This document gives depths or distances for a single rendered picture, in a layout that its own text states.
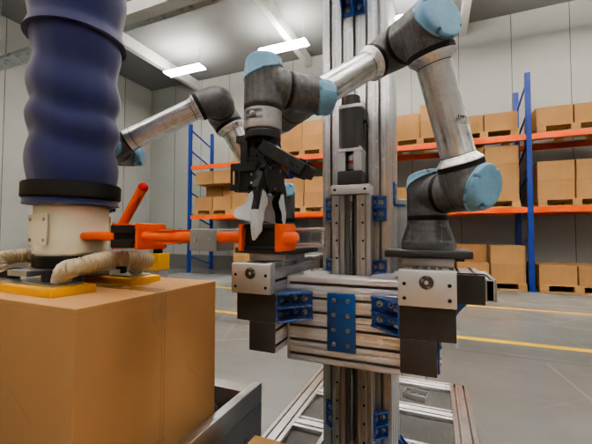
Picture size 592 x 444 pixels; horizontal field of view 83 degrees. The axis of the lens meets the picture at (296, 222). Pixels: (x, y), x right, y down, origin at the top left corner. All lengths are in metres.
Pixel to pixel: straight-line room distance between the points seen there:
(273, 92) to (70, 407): 0.67
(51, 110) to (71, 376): 0.61
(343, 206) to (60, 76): 0.87
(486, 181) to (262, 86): 0.58
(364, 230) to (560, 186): 7.04
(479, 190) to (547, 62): 9.15
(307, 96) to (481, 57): 9.32
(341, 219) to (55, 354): 0.85
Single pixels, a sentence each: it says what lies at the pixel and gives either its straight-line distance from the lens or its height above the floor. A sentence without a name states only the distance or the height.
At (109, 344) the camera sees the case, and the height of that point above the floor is 0.87.
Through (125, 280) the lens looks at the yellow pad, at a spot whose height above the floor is 0.96.
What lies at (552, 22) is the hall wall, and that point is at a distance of 10.44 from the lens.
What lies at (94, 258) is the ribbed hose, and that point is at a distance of 0.88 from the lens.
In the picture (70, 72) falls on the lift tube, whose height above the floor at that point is 1.48.
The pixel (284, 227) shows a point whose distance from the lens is 0.61.
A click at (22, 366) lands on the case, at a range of 0.89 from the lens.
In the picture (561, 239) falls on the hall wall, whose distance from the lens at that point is 9.32.
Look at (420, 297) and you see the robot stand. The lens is 0.90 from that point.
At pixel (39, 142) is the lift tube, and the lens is 1.03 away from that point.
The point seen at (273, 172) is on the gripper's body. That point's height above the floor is 1.20.
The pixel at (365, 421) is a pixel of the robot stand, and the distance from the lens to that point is 1.30.
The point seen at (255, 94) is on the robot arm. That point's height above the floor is 1.34.
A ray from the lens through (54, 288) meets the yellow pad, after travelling 0.88.
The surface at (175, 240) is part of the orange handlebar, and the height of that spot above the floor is 1.07.
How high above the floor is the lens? 1.08
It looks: 2 degrees up
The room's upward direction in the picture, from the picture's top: straight up
